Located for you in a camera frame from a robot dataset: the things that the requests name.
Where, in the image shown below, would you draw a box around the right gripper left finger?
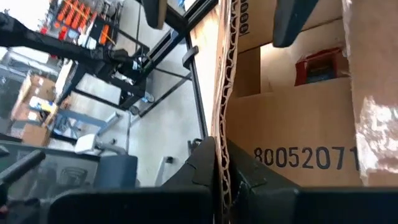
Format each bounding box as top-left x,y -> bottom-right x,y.
48,136 -> 219,224

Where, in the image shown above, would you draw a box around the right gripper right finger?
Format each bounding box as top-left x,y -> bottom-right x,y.
226,139 -> 398,224

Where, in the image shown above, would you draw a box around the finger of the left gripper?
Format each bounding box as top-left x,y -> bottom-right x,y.
272,0 -> 320,49
141,0 -> 169,30

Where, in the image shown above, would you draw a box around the taped brown cardboard box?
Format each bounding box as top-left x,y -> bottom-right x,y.
210,0 -> 398,224

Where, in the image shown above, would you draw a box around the stacked brown cardboard boxes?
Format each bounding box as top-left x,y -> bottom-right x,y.
11,73 -> 60,147

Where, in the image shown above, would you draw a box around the dark round bin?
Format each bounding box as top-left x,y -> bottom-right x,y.
93,154 -> 139,189

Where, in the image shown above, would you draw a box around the small red blue package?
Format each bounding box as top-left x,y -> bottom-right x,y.
294,46 -> 351,87

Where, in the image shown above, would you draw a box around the shelf with orange parts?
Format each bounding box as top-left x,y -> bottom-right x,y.
40,0 -> 114,47

